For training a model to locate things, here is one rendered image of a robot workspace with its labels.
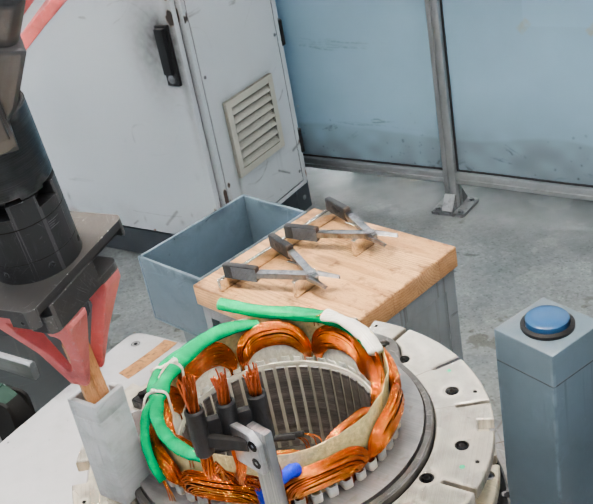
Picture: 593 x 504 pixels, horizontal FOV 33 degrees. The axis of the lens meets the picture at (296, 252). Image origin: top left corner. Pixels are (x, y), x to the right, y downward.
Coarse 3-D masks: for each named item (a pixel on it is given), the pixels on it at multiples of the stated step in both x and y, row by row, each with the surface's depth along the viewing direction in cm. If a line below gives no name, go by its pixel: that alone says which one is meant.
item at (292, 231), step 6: (288, 228) 105; (294, 228) 105; (300, 228) 104; (306, 228) 104; (312, 228) 104; (318, 228) 104; (288, 234) 106; (294, 234) 105; (300, 234) 105; (306, 234) 104; (312, 234) 104; (306, 240) 105; (312, 240) 104; (318, 240) 104
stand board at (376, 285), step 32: (320, 256) 104; (352, 256) 103; (384, 256) 102; (416, 256) 101; (448, 256) 101; (256, 288) 101; (288, 288) 100; (320, 288) 99; (352, 288) 98; (384, 288) 97; (416, 288) 98; (384, 320) 95
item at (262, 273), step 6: (264, 270) 99; (270, 270) 99; (276, 270) 98; (282, 270) 98; (288, 270) 98; (294, 270) 98; (300, 270) 98; (258, 276) 99; (264, 276) 98; (270, 276) 98; (276, 276) 98; (282, 276) 98; (288, 276) 97; (294, 276) 97; (300, 276) 97
